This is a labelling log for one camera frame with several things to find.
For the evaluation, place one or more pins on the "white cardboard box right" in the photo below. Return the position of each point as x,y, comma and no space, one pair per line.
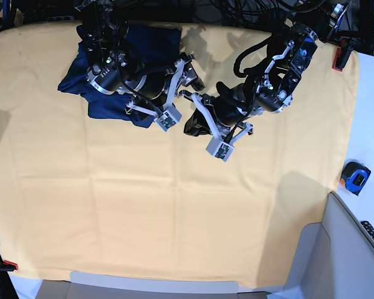
334,258

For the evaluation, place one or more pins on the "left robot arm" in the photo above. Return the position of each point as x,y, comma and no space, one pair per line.
271,70

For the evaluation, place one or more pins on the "blue black tape measure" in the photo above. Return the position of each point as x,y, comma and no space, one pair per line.
354,176

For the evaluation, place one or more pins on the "white cardboard box bottom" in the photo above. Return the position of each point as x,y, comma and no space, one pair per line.
87,285

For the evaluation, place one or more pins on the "yellow table cloth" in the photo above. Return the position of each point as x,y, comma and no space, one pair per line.
107,197

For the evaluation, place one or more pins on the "white cardboard box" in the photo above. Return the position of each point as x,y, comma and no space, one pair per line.
334,258
87,285

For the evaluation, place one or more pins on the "black perforated object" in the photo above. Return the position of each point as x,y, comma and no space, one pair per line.
368,227

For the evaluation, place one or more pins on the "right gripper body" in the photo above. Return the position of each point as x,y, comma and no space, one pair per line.
161,83

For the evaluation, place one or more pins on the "red clamp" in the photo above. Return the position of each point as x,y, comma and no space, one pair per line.
6,266
345,47

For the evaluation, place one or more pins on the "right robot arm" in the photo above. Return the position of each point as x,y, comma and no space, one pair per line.
118,66

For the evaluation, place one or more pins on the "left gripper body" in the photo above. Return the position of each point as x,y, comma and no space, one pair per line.
223,113

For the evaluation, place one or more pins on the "red clamp bottom left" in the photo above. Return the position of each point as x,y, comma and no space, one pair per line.
6,266

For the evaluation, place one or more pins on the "red clamp top right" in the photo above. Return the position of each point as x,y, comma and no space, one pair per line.
345,47

